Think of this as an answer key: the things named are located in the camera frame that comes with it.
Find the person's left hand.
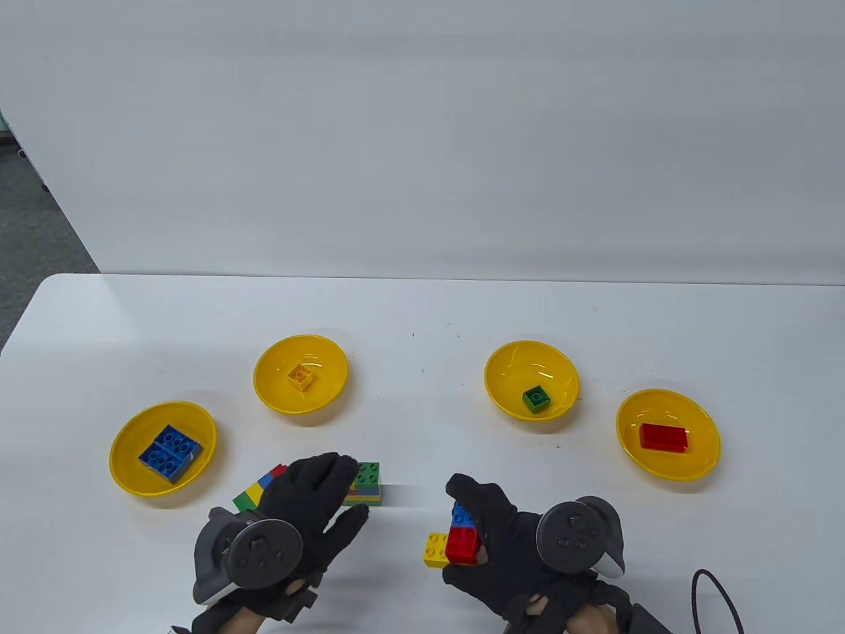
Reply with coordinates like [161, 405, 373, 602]
[190, 453, 370, 634]

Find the person's right hand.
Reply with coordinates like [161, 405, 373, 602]
[442, 473, 633, 628]

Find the stepped toy brick stack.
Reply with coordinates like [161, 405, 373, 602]
[424, 500, 486, 569]

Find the cube shaped toy brick stack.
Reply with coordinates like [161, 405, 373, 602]
[343, 462, 382, 507]

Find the striped toy brick stack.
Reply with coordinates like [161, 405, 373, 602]
[232, 464, 288, 511]

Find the grey hand controller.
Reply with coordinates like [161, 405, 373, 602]
[536, 497, 626, 580]
[193, 507, 304, 603]

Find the blue long toy brick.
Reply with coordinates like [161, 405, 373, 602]
[155, 425, 203, 463]
[139, 441, 189, 484]

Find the red long toy brick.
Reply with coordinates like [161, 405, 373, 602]
[639, 423, 691, 454]

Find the person's left forearm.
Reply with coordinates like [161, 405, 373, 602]
[224, 609, 268, 634]

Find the person's right forearm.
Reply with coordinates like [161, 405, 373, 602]
[566, 604, 618, 634]

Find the yellow plastic bowl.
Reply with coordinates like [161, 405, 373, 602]
[484, 340, 580, 422]
[110, 400, 219, 497]
[253, 334, 349, 415]
[617, 388, 722, 481]

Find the grey right wrist camera unit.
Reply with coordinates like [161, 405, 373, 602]
[627, 602, 674, 634]

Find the black braided cable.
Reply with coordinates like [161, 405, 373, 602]
[691, 569, 745, 634]

